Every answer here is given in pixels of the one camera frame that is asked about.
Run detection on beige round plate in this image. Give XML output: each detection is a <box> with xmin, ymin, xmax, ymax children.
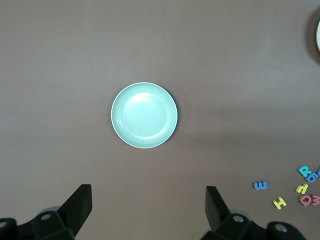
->
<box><xmin>315</xmin><ymin>18</ymin><xmax>320</xmax><ymax>53</ymax></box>

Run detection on yellow uppercase H letter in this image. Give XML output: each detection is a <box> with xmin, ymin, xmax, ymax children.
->
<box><xmin>272</xmin><ymin>196</ymin><xmax>287</xmax><ymax>210</ymax></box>

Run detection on reddish pink letter Q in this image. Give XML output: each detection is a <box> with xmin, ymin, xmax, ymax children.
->
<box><xmin>298</xmin><ymin>194</ymin><xmax>313</xmax><ymax>208</ymax></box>

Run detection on teal uppercase R letter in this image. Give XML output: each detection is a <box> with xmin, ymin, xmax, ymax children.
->
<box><xmin>297</xmin><ymin>165</ymin><xmax>313</xmax><ymax>178</ymax></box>

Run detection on blue lowercase g letter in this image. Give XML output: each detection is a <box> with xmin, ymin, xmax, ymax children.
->
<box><xmin>304</xmin><ymin>172</ymin><xmax>320</xmax><ymax>183</ymax></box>

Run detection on yellow lowercase h letter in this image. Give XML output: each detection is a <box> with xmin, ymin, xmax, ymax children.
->
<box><xmin>295</xmin><ymin>183</ymin><xmax>310</xmax><ymax>195</ymax></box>

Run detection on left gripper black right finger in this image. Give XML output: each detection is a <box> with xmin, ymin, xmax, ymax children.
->
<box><xmin>202</xmin><ymin>185</ymin><xmax>307</xmax><ymax>240</ymax></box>

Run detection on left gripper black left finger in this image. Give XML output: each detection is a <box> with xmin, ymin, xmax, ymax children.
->
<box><xmin>0</xmin><ymin>184</ymin><xmax>93</xmax><ymax>240</ymax></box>

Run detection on green round plate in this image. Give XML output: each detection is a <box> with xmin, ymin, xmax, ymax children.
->
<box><xmin>110</xmin><ymin>81</ymin><xmax>180</xmax><ymax>150</ymax></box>

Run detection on light blue lowercase m letter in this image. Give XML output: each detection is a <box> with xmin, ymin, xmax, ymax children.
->
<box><xmin>252</xmin><ymin>181</ymin><xmax>268</xmax><ymax>191</ymax></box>

